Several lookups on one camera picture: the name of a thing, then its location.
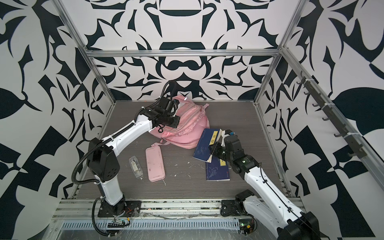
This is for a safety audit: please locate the pink student backpack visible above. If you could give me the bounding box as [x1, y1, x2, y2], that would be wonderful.
[150, 95, 210, 149]

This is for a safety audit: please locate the left electronics board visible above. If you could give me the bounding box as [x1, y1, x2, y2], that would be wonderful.
[108, 219, 131, 228]

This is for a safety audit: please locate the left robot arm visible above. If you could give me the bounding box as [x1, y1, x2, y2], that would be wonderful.
[71, 97, 180, 207]

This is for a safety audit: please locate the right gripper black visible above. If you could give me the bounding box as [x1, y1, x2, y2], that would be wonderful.
[208, 141, 235, 164]

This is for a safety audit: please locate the blue book yellow label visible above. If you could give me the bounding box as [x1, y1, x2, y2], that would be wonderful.
[193, 129, 222, 163]

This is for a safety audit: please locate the electronics board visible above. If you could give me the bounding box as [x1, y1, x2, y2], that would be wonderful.
[239, 219, 258, 235]
[108, 219, 131, 228]

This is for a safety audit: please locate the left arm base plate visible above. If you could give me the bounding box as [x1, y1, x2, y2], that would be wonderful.
[98, 200, 142, 218]

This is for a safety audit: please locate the clear plastic small case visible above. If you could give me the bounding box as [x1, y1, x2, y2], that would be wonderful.
[129, 156, 144, 180]

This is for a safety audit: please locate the black coat hook rail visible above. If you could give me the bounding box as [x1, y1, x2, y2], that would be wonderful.
[299, 77, 368, 159]

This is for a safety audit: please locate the right electronics board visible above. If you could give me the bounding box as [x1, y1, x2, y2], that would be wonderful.
[239, 219, 258, 235]

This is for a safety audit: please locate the pink pencil case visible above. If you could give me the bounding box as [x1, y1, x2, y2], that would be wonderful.
[146, 146, 166, 183]

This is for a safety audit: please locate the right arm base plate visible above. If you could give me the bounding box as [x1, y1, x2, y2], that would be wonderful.
[220, 198, 265, 218]

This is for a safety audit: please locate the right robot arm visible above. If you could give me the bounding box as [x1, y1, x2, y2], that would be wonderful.
[209, 132, 321, 240]

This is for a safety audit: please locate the white slotted cable duct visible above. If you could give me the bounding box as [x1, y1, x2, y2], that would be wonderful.
[61, 219, 241, 231]

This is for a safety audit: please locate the purple book yellow label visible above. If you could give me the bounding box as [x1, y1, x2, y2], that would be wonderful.
[206, 157, 230, 182]

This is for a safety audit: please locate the aluminium front rail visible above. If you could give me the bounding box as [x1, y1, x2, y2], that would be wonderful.
[53, 197, 308, 220]

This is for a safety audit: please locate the black corrugated cable left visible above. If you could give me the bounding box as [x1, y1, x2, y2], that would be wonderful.
[90, 197, 121, 238]

